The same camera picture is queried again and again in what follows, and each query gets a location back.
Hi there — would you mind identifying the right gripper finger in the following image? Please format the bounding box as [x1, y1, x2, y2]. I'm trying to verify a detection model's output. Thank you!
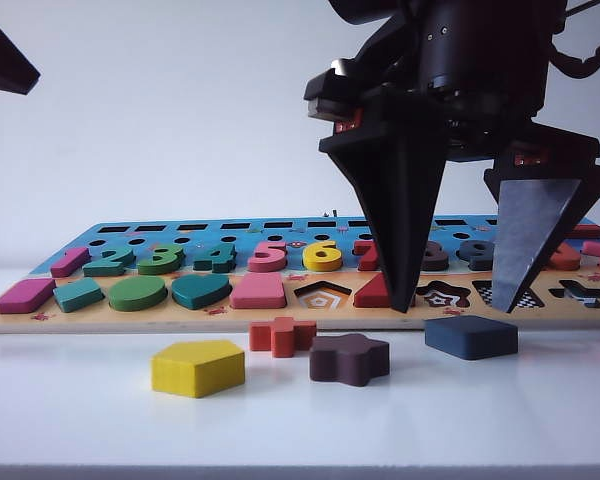
[483, 139, 600, 314]
[319, 92, 451, 314]

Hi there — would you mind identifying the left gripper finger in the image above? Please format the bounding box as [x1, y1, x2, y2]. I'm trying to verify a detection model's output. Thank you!
[0, 7, 42, 97]

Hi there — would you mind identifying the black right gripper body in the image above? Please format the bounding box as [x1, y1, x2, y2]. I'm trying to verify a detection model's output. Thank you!
[303, 34, 600, 162]

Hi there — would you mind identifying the navy rectangle block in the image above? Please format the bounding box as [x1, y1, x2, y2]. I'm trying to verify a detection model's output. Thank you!
[423, 315, 520, 361]

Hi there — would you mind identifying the orange number ten piece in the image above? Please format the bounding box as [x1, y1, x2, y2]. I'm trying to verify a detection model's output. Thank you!
[543, 239, 581, 272]

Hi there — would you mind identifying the red number seven piece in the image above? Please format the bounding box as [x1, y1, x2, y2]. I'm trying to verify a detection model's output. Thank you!
[354, 240, 382, 273]

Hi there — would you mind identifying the brown number eight piece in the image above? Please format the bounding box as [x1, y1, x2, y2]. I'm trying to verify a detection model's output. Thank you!
[418, 241, 451, 274]

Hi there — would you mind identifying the navy number nine piece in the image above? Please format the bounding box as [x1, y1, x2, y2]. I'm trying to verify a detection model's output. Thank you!
[457, 239, 497, 272]

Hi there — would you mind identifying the red triangle block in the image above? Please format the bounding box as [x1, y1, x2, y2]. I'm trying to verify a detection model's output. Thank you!
[353, 273, 397, 309]

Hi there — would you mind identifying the yellow number six piece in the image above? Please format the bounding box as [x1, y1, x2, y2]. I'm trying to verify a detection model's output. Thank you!
[302, 240, 339, 272]

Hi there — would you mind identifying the pink number five piece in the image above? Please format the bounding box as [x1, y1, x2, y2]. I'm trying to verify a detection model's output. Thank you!
[247, 241, 289, 274]

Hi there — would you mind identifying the brown star block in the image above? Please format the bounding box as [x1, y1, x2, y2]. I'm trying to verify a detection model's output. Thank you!
[308, 333, 390, 389]

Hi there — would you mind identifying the pink trapezoid block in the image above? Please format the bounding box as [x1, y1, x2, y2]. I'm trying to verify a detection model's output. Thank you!
[229, 272, 287, 310]

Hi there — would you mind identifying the colourful wooden puzzle board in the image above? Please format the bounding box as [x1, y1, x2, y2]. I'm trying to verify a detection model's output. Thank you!
[0, 215, 600, 335]

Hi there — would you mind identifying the orange cross block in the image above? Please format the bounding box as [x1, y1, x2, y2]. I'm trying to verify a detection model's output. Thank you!
[248, 316, 318, 360]

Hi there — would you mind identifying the teal number four piece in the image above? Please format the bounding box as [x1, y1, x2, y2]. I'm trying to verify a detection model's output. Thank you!
[192, 243, 237, 275]

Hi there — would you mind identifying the magenta number one piece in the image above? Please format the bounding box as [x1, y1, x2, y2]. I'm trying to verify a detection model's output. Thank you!
[49, 247, 92, 279]

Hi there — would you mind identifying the teal heart block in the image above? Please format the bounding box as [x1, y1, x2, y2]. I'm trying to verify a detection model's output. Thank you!
[170, 273, 231, 311]

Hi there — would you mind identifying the teal number two piece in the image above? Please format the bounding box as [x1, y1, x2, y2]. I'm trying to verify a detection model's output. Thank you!
[82, 244, 136, 278]

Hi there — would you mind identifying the magenta square block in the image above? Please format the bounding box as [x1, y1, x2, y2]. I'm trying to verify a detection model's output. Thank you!
[0, 278, 57, 315]

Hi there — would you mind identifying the teal square block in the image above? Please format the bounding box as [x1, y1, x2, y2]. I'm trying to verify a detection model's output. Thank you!
[53, 278, 106, 314]

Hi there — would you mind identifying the green number three piece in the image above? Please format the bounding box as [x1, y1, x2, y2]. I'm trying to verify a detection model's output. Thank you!
[137, 243, 186, 276]

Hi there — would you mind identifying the green circle block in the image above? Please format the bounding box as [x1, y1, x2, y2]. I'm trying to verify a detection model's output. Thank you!
[107, 275, 167, 312]

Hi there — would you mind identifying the yellow pentagon block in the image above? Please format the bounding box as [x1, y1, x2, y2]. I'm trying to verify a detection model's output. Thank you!
[150, 339, 246, 400]

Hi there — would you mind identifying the black cable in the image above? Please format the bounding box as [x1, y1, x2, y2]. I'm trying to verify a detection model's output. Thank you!
[549, 0, 600, 81]

